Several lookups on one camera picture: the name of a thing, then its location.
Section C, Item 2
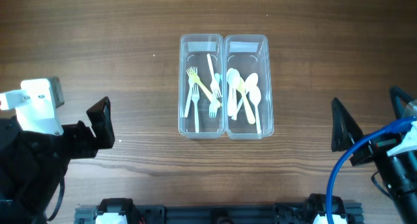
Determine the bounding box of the white plastic spoon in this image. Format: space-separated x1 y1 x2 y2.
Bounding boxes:
250 86 261 134
227 68 240 117
232 73 258 120

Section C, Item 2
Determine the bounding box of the translucent curved white fork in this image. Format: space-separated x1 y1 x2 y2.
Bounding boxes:
192 84 199 133

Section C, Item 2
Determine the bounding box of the yellow plastic fork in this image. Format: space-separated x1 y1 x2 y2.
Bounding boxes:
186 67 213 101

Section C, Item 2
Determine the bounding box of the yellow plastic spoon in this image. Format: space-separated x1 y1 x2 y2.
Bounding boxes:
237 78 255 124

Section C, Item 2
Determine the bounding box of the light blue plastic fork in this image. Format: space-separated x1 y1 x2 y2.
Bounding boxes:
209 73 220 118

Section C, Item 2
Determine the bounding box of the white plastic fork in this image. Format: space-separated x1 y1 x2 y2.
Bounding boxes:
184 77 194 118

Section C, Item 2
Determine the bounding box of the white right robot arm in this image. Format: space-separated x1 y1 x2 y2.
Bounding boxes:
325 95 416 223

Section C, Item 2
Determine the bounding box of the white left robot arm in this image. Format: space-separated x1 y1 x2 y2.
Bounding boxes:
1 97 115 223

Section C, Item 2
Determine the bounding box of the right clear plastic container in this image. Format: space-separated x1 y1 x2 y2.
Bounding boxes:
223 35 274 140

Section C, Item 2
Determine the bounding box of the clear plastic container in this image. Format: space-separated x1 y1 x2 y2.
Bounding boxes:
178 34 226 139
223 35 274 140

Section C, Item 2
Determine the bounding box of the left clear plastic container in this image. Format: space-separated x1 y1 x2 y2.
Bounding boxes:
178 34 226 139

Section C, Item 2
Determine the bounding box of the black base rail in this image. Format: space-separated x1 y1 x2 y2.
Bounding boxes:
73 193 365 224

